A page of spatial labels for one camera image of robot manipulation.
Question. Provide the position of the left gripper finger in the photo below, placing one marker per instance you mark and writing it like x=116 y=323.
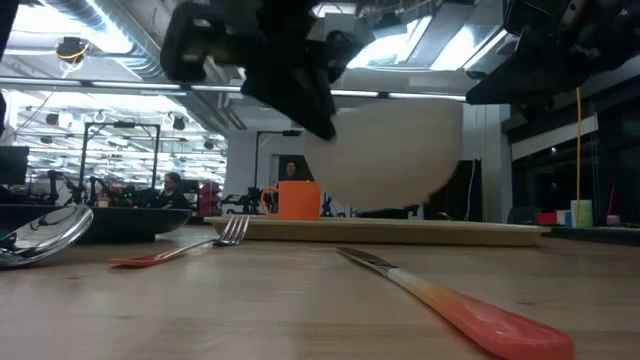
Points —
x=295 y=95

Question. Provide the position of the white ceramic bowl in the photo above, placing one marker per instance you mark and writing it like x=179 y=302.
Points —
x=390 y=160

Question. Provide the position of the person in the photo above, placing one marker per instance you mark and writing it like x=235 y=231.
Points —
x=172 y=192
x=291 y=170

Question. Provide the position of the small blue white box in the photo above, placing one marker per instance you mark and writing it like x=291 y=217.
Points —
x=564 y=218

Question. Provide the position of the red fabric bundle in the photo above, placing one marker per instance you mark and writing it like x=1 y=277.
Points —
x=210 y=197

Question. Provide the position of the green white roll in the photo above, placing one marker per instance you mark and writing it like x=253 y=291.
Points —
x=581 y=214

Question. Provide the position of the orange plastic mug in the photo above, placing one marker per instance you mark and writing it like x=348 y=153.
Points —
x=297 y=200

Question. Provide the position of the long ceiling light bar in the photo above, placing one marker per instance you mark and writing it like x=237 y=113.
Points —
x=135 y=85

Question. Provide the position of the beige plastic tray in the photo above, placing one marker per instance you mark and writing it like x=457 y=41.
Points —
x=380 y=232

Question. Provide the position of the small red box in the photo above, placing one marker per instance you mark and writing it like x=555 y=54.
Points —
x=546 y=218

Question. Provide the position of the black computer monitor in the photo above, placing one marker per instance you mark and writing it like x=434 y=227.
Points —
x=12 y=165

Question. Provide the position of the small pink white object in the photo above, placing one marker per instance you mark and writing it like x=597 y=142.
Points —
x=613 y=220

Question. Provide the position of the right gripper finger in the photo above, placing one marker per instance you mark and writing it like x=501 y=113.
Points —
x=510 y=85

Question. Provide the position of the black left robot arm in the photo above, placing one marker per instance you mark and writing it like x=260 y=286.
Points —
x=7 y=25

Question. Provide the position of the black metal gantry frame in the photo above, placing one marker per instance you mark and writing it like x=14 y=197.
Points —
x=83 y=165
x=256 y=160

